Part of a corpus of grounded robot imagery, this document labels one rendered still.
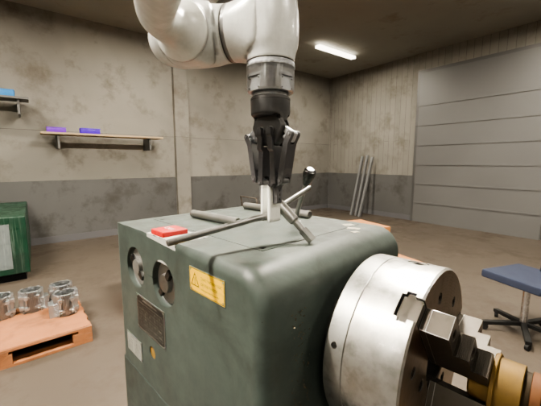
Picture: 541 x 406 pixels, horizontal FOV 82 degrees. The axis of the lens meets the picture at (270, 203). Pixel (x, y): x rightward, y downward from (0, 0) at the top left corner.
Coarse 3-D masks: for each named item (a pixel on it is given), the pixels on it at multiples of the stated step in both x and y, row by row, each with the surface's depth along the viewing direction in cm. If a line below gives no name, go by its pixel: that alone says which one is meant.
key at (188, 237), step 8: (304, 192) 67; (288, 200) 64; (256, 216) 59; (264, 216) 59; (224, 224) 55; (232, 224) 56; (240, 224) 57; (200, 232) 52; (208, 232) 53; (216, 232) 54; (168, 240) 49; (176, 240) 50; (184, 240) 51
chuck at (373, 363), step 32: (384, 288) 50; (416, 288) 48; (448, 288) 54; (352, 320) 49; (384, 320) 46; (352, 352) 47; (384, 352) 44; (416, 352) 45; (352, 384) 47; (384, 384) 43; (416, 384) 47
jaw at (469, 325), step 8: (464, 320) 59; (472, 320) 59; (480, 320) 59; (464, 328) 57; (472, 328) 57; (480, 328) 57; (472, 336) 55; (480, 336) 55; (488, 336) 54; (480, 344) 53; (488, 344) 53; (496, 352) 51
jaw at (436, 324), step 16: (416, 304) 46; (400, 320) 45; (416, 320) 44; (432, 320) 45; (448, 320) 44; (432, 336) 44; (448, 336) 42; (464, 336) 45; (432, 352) 47; (448, 352) 44; (464, 352) 44; (480, 352) 46; (448, 368) 48; (464, 368) 45; (480, 368) 44
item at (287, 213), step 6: (282, 204) 62; (282, 210) 62; (288, 210) 62; (288, 216) 62; (294, 216) 61; (294, 222) 62; (300, 222) 62; (300, 228) 61; (306, 228) 61; (306, 234) 60; (312, 234) 61; (306, 240) 61; (312, 240) 61
